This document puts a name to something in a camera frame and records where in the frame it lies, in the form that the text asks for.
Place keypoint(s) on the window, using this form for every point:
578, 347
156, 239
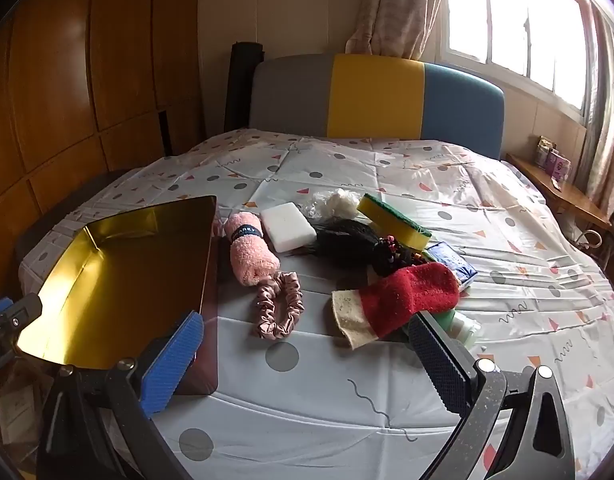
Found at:
517, 25

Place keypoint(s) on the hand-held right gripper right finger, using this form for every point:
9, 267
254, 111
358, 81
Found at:
437, 360

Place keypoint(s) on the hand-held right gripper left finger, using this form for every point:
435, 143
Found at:
172, 360

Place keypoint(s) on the purple small box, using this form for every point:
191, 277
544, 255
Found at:
561, 165

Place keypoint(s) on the wooden wardrobe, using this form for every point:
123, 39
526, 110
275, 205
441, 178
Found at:
62, 85

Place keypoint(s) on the red fuzzy sock beige cuff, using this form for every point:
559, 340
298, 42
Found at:
412, 295

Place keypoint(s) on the wooden bedside table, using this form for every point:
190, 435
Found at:
562, 195

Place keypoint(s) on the black rolled mat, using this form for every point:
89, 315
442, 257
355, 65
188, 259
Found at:
239, 85

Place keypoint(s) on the pink towel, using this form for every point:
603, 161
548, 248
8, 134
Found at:
252, 260

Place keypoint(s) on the yellow green scouring sponge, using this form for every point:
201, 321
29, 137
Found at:
392, 215

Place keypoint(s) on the white printed bed sheet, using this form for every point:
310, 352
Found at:
337, 400

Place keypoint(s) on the pink satin scrunchie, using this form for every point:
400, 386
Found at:
267, 332

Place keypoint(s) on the black mesh net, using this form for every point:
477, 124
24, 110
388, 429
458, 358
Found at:
342, 245

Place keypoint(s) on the blue tissue pack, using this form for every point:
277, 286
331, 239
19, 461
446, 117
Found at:
452, 262

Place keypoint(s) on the pink patterned curtain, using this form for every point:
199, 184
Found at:
392, 5

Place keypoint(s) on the dark red gold-lined box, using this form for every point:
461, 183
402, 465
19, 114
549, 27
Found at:
127, 285

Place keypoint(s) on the grey yellow blue headboard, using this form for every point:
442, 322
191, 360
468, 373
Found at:
377, 95

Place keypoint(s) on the white sponge block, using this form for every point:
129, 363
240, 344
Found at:
287, 227

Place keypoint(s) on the pale small box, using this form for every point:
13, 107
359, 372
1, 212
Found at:
543, 152

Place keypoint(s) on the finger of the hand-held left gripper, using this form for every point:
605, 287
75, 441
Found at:
17, 317

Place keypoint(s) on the grey side curtain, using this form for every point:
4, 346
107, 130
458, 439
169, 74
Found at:
607, 110

